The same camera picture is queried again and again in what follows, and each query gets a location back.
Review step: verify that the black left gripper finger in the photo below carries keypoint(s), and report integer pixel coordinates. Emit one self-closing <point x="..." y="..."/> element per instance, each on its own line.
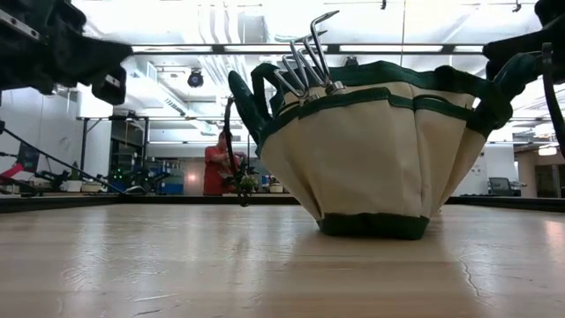
<point x="79" y="57"/>
<point x="110" y="86"/>

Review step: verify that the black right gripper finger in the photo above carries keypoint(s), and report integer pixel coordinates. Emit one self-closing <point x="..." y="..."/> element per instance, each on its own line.
<point x="529" y="44"/>

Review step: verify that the cream canvas green-trimmed gardening bag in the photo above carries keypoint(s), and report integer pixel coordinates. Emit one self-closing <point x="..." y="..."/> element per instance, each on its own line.
<point x="366" y="163"/>

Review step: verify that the black round ceiling spotlight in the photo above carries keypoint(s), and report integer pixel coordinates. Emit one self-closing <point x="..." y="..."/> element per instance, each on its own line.
<point x="195" y="78"/>

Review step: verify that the small dark monitor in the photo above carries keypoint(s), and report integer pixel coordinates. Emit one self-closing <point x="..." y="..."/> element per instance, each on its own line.
<point x="28" y="156"/>

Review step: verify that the red object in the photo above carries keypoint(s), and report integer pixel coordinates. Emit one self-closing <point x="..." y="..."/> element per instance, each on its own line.
<point x="13" y="170"/>

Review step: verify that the person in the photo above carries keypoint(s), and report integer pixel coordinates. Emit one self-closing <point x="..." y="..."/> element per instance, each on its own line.
<point x="214" y="172"/>

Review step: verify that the black office chair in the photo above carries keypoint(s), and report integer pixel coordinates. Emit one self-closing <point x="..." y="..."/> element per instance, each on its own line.
<point x="501" y="184"/>

